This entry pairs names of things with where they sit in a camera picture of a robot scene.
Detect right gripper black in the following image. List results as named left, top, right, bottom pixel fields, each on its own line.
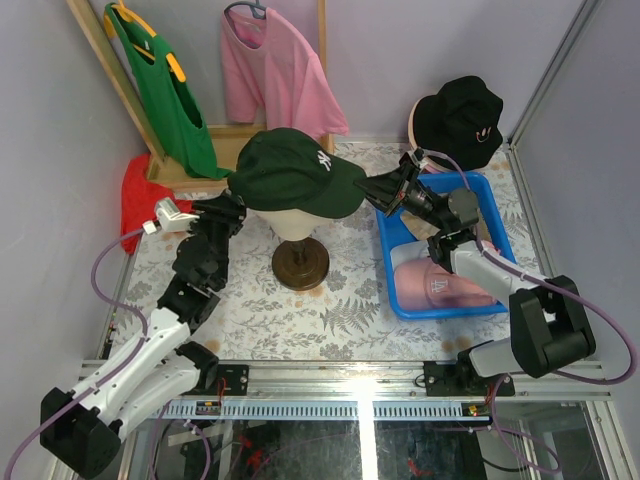
left=353, top=163, right=449, bottom=233

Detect dark green cap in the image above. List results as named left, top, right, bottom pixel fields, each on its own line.
left=228, top=127, right=366, bottom=219

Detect cream foam mannequin head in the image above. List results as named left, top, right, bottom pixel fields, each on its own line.
left=254, top=209, right=332, bottom=242

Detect dark mannequin base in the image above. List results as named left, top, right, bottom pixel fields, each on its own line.
left=271, top=237, right=330, bottom=291

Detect blue plastic bin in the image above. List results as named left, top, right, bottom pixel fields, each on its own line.
left=376, top=172, right=516, bottom=321

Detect black hat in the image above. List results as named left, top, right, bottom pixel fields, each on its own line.
left=414, top=75, right=503, bottom=171

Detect pink t-shirt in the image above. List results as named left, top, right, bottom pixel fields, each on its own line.
left=220, top=8, right=349, bottom=139

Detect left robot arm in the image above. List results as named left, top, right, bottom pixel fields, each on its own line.
left=40, top=190, right=246, bottom=479

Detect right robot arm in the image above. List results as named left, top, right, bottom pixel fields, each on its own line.
left=355, top=148, right=596, bottom=395

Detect khaki hat in bin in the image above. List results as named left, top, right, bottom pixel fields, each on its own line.
left=400, top=211, right=492, bottom=244

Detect wooden clothes rack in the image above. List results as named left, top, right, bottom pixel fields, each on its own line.
left=69, top=1, right=309, bottom=191

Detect red cloth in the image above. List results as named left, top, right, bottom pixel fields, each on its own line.
left=120, top=153, right=192, bottom=236

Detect pink baseball cap in bin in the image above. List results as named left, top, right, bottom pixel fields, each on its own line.
left=394, top=257, right=497, bottom=311

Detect floral table mat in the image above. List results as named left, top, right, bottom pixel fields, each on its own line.
left=121, top=142, right=540, bottom=361

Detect green tank top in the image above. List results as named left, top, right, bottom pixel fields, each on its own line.
left=104, top=2, right=231, bottom=180

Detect yellow hanger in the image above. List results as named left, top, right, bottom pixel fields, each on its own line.
left=103, top=1, right=187, bottom=83

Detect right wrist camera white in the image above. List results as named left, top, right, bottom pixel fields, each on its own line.
left=409, top=148, right=427, bottom=171

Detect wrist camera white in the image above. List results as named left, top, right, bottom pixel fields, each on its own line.
left=409, top=148, right=427, bottom=171
left=142, top=197, right=198, bottom=235

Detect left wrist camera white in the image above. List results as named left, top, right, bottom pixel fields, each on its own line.
left=142, top=197, right=198, bottom=235

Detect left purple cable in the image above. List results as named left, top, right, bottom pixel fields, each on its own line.
left=0, top=229, right=211, bottom=480

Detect purple cable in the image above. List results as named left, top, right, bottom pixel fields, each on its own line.
left=419, top=149, right=636, bottom=474
left=0, top=229, right=211, bottom=480

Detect aluminium rail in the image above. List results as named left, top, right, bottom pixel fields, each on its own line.
left=74, top=358, right=614, bottom=421

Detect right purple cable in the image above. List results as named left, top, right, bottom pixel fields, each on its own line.
left=419, top=149, right=636, bottom=474

